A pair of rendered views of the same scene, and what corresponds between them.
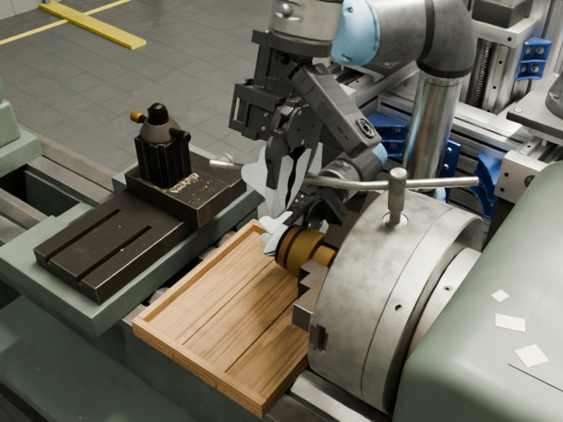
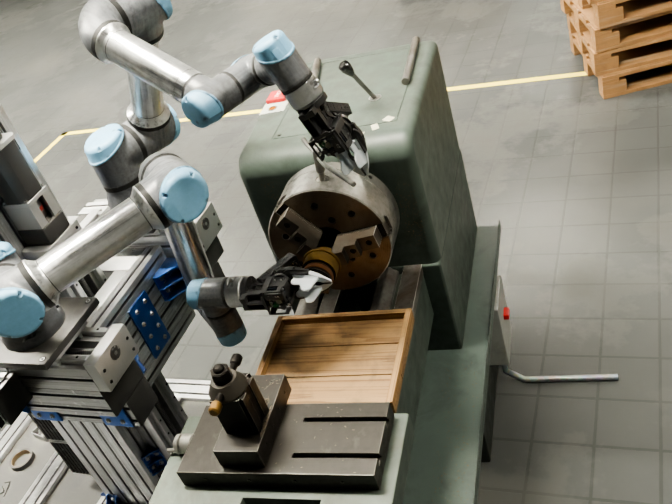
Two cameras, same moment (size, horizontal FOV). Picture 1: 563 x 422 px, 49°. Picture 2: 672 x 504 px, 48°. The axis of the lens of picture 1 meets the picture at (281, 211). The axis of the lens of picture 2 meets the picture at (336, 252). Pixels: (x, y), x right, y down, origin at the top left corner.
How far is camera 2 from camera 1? 1.76 m
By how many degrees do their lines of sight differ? 77
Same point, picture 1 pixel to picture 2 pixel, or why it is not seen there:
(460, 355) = (400, 128)
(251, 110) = (342, 133)
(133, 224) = (307, 431)
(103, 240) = (337, 435)
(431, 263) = not seen: hidden behind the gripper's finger
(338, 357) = (392, 219)
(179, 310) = (361, 394)
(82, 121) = not seen: outside the picture
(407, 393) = (415, 157)
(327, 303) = (375, 206)
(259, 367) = (383, 331)
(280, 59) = (321, 110)
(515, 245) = not seen: hidden behind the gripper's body
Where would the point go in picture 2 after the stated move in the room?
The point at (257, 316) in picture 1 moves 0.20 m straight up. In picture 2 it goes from (343, 354) to (319, 292)
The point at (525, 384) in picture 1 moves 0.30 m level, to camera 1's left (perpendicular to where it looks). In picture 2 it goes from (403, 115) to (464, 157)
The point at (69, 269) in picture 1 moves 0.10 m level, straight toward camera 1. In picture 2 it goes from (380, 431) to (409, 397)
